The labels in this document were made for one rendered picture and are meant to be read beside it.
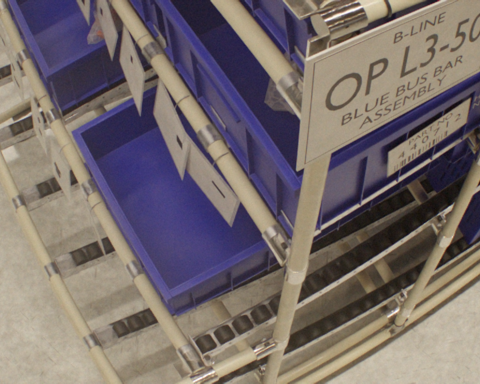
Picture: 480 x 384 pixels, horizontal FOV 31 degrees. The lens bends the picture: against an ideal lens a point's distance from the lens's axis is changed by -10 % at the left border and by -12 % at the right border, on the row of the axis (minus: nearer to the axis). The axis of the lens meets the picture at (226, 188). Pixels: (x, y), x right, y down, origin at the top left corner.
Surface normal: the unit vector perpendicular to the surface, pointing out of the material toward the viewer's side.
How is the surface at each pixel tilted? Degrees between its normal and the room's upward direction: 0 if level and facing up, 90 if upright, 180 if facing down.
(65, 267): 11
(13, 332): 0
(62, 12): 3
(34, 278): 0
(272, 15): 98
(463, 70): 90
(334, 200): 90
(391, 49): 90
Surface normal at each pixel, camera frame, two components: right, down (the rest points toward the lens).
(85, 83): 0.50, 0.77
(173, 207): -0.04, -0.44
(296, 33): -0.86, 0.50
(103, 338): 0.17, -0.53
